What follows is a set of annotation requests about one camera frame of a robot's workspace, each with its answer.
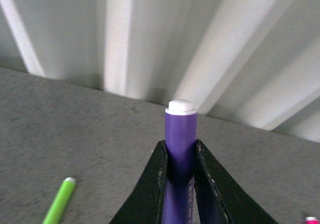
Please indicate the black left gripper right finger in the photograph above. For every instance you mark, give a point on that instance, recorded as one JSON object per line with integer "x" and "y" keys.
{"x": 220, "y": 199}

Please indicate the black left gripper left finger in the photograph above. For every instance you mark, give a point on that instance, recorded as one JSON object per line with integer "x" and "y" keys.
{"x": 145, "y": 203}

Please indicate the purple highlighter pen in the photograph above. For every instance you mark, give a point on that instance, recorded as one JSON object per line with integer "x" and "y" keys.
{"x": 180, "y": 142}

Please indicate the pink highlighter pen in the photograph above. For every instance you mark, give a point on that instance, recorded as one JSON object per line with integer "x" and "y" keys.
{"x": 311, "y": 220}

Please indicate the green highlighter pen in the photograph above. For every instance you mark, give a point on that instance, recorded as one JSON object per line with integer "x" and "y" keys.
{"x": 60, "y": 202}

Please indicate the white pleated curtain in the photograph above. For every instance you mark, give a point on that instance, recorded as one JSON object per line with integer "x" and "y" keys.
{"x": 254, "y": 62}

